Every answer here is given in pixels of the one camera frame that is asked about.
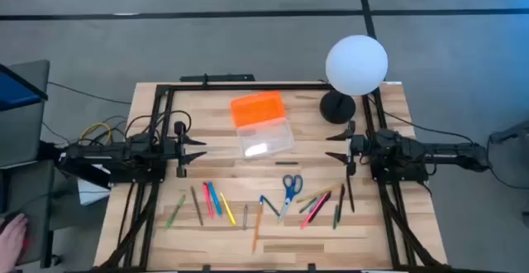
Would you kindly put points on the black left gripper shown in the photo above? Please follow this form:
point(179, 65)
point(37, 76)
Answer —
point(181, 149)

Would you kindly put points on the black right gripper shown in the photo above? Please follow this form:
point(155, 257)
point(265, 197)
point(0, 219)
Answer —
point(358, 145)

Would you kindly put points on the yellow pencil with pink eraser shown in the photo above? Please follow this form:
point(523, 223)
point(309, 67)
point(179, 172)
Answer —
point(319, 193)

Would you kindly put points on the pink highlighter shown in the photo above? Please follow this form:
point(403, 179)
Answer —
point(208, 200)

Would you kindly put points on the blue highlighter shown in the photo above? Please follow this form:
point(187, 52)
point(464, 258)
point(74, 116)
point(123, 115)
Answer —
point(215, 199)

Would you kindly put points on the gray pencil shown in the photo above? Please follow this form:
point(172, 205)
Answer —
point(196, 206)

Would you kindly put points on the black marker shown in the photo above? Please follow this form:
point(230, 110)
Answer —
point(286, 163)

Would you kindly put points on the yellow highlighter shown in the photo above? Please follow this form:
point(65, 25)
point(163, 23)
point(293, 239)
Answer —
point(227, 209)

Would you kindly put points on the clear box with orange lid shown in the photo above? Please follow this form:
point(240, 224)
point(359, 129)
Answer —
point(258, 109)

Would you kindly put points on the orange pencil with blue cap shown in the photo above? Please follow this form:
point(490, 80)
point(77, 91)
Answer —
point(257, 225)

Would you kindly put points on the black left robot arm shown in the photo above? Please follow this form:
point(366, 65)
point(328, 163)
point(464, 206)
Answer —
point(124, 153)

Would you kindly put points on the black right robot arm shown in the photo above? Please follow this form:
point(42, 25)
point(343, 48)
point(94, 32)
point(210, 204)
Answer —
point(413, 153)

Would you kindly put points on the white globe table lamp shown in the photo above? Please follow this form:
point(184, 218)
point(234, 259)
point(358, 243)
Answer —
point(356, 64)

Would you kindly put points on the white paper sheet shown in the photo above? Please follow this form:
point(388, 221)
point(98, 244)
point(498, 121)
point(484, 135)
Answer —
point(93, 192)

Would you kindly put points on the black support beam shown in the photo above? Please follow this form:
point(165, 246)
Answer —
point(70, 163)

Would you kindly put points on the gray desk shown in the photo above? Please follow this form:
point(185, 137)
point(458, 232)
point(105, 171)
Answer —
point(25, 140)

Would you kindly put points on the monitor with blue screen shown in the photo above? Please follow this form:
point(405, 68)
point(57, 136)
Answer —
point(14, 91)

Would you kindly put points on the person's hand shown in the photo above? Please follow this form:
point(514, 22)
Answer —
point(12, 240)

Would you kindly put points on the black mount bar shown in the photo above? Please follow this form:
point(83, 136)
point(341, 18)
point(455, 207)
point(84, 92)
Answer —
point(217, 78)

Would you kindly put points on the black aluminium table frame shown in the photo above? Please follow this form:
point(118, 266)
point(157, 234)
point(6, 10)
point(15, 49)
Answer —
point(248, 87)

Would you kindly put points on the black clamp bracket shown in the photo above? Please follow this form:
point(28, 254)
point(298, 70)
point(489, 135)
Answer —
point(311, 268)
point(206, 269)

